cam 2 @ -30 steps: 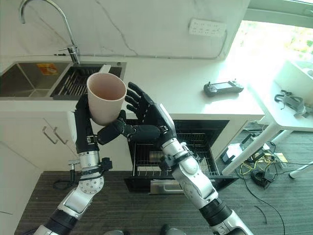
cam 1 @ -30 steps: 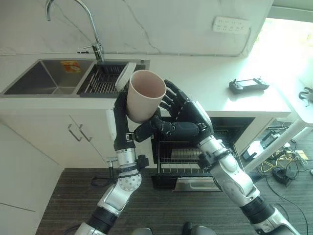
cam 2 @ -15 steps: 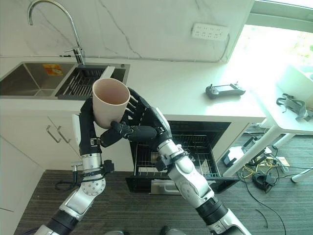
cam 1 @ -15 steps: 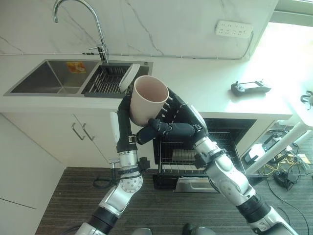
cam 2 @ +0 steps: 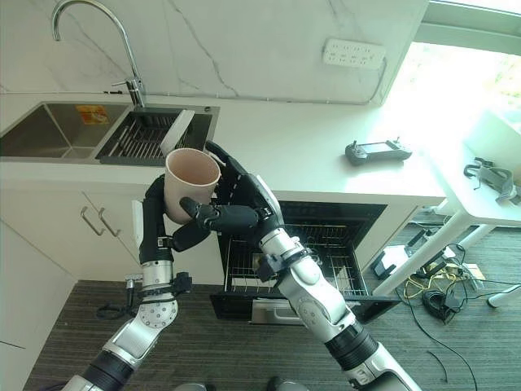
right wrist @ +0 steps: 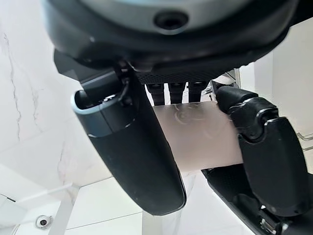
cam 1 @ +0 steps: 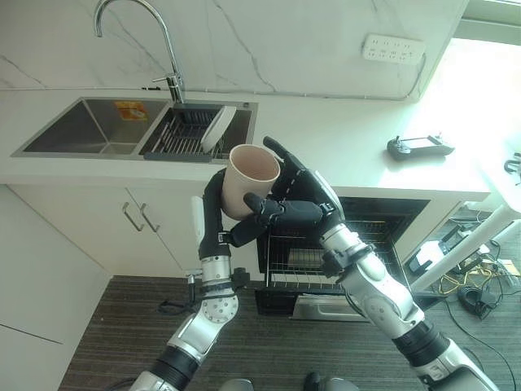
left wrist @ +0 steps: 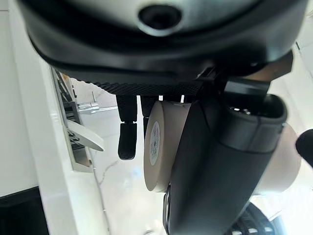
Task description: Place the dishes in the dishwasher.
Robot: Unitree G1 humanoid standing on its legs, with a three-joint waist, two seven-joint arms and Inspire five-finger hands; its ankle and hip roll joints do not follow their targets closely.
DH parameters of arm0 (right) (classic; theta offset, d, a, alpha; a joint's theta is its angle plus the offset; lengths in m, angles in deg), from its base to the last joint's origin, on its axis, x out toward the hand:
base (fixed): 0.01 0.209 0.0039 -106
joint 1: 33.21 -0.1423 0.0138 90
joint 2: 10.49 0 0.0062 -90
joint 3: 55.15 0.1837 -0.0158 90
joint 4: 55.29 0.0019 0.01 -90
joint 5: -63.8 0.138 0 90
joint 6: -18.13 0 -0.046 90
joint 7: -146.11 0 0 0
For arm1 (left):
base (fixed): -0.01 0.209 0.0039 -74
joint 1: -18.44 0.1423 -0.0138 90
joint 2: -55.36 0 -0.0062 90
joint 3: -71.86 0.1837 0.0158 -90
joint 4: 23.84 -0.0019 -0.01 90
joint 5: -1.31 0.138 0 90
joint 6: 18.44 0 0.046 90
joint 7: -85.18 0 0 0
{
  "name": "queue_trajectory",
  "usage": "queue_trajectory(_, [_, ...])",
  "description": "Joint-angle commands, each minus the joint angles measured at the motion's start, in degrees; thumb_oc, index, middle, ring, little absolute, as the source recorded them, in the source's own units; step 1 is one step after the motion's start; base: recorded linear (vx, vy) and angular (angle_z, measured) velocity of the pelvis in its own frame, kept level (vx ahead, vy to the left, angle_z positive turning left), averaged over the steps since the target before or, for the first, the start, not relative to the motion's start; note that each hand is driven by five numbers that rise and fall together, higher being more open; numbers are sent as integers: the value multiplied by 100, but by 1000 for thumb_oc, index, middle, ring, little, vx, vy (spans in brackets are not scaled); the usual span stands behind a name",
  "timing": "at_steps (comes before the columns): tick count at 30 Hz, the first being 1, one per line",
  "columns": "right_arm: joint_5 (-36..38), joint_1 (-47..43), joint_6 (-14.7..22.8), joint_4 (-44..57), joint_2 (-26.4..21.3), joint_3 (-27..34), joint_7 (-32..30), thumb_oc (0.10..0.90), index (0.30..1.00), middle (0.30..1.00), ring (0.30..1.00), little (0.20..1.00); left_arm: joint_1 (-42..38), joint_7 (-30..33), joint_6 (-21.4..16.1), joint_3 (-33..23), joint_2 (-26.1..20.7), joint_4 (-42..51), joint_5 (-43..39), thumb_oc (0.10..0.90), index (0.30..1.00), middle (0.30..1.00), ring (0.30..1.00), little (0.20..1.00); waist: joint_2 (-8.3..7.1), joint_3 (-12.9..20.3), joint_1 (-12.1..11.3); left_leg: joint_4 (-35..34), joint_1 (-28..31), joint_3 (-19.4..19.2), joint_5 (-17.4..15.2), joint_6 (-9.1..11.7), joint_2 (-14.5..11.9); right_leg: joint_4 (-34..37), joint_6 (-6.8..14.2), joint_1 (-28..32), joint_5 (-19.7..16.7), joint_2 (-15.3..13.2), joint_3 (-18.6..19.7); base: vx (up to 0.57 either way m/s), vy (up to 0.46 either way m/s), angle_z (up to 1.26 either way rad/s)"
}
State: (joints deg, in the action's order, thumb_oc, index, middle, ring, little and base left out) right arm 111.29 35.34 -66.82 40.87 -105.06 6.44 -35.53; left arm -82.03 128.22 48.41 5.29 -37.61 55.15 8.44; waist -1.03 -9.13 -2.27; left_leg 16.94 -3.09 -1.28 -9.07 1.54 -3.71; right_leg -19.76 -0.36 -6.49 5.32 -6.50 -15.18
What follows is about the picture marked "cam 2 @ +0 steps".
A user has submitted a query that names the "stainless steel sink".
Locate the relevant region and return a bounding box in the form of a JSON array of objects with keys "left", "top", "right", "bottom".
[{"left": 0, "top": 101, "right": 221, "bottom": 166}]

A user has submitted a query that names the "silver cabinet handle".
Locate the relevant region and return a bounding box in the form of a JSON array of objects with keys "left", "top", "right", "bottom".
[
  {"left": 80, "top": 206, "right": 103, "bottom": 237},
  {"left": 98, "top": 208, "right": 122, "bottom": 238}
]

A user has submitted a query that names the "wire dishwasher rack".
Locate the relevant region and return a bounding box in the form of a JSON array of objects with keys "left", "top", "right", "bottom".
[{"left": 222, "top": 230, "right": 370, "bottom": 297}]

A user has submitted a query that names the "white box with black device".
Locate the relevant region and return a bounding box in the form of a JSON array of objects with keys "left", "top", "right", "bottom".
[{"left": 373, "top": 245, "right": 413, "bottom": 281}]

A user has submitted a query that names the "white table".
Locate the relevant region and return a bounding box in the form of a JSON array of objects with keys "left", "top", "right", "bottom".
[{"left": 370, "top": 108, "right": 521, "bottom": 309}]

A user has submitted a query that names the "black handheld remote controller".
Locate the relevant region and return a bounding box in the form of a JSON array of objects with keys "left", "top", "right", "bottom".
[{"left": 344, "top": 138, "right": 414, "bottom": 168}]

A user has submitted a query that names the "yellow floor cable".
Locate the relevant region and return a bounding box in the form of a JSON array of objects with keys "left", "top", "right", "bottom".
[{"left": 402, "top": 264, "right": 465, "bottom": 301}]

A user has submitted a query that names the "white wall power strip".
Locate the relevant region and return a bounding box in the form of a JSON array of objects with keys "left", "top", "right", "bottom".
[{"left": 322, "top": 37, "right": 387, "bottom": 70}]

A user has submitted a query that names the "black built-in dishwasher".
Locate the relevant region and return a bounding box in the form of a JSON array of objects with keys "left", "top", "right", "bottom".
[{"left": 208, "top": 200, "right": 402, "bottom": 326}]

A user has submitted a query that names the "dark robot foot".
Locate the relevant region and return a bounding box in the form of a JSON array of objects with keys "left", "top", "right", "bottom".
[{"left": 266, "top": 375, "right": 298, "bottom": 391}]

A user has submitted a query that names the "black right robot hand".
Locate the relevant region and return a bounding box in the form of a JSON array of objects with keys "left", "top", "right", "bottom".
[{"left": 181, "top": 140, "right": 285, "bottom": 238}]

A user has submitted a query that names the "black sink drain rack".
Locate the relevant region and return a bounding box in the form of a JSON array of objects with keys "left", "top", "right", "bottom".
[{"left": 97, "top": 111, "right": 192, "bottom": 165}]

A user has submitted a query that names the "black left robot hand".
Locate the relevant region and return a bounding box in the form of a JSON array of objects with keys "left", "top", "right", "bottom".
[{"left": 130, "top": 174, "right": 212, "bottom": 262}]

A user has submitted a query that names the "grey strap headset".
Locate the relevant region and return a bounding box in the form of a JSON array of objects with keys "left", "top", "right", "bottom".
[{"left": 463, "top": 156, "right": 515, "bottom": 205}]

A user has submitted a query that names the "white cabinet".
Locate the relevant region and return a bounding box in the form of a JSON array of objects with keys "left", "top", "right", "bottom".
[{"left": 0, "top": 190, "right": 172, "bottom": 355}]

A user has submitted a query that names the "pink plastic cup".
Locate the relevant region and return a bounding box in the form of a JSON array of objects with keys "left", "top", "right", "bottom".
[{"left": 164, "top": 147, "right": 223, "bottom": 225}]

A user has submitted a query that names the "orange sink sticker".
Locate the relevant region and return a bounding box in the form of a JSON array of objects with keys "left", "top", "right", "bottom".
[{"left": 75, "top": 104, "right": 111, "bottom": 125}]

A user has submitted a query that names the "black coiled cable bundle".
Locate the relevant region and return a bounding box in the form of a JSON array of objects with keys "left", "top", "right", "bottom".
[{"left": 421, "top": 287, "right": 463, "bottom": 325}]

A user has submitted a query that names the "thin black floor cable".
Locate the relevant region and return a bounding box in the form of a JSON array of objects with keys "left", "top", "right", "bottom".
[{"left": 424, "top": 349, "right": 485, "bottom": 391}]

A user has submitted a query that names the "chrome gooseneck faucet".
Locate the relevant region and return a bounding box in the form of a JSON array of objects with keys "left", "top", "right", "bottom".
[{"left": 51, "top": 0, "right": 147, "bottom": 108}]

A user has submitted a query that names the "black floor device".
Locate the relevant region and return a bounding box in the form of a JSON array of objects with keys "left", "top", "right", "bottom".
[{"left": 404, "top": 227, "right": 436, "bottom": 250}]

